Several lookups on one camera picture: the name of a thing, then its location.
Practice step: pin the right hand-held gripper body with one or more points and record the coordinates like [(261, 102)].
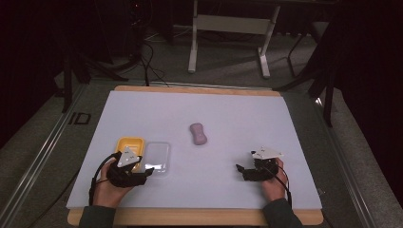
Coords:
[(261, 172)]

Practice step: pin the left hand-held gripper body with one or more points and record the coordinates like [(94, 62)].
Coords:
[(126, 177)]

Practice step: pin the clear plastic container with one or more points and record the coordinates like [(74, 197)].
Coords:
[(157, 155)]

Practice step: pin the yellow soap dish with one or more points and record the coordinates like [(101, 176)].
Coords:
[(125, 144)]

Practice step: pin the pink soap bar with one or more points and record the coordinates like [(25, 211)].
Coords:
[(198, 133)]

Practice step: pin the person's right hand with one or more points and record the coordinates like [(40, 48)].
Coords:
[(274, 188)]

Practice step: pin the person's left hand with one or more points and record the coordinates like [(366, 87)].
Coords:
[(106, 193)]

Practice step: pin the white table mat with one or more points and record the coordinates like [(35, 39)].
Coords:
[(196, 177)]

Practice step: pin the black tripod stand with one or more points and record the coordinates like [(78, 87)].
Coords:
[(328, 95), (68, 79)]

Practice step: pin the metal floor rail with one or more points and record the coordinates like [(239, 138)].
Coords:
[(38, 161), (345, 171)]

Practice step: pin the white metal table frame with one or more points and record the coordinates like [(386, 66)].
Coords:
[(233, 23)]

